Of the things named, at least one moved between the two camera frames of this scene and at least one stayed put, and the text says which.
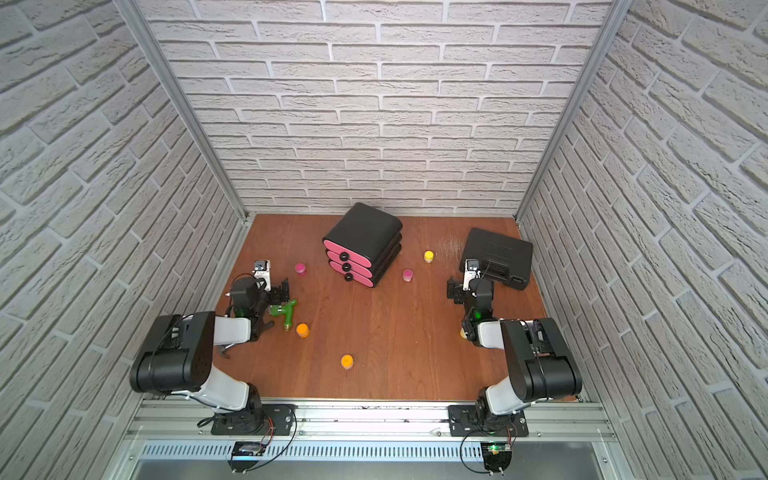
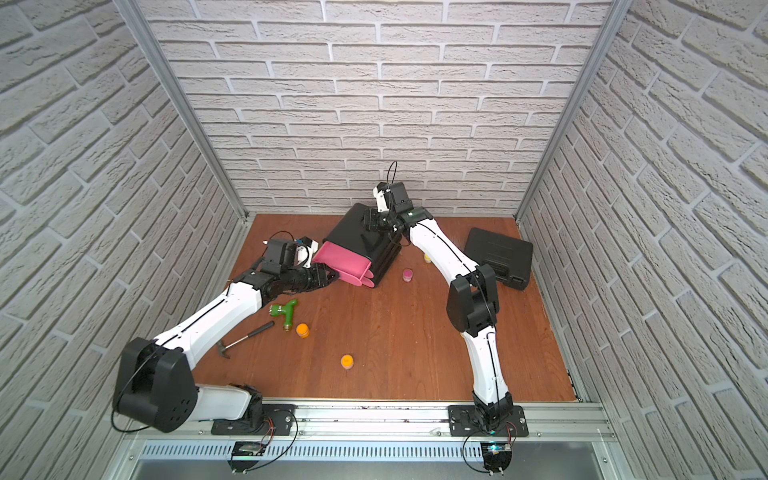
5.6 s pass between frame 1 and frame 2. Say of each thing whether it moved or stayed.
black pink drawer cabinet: stayed
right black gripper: moved
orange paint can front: stayed
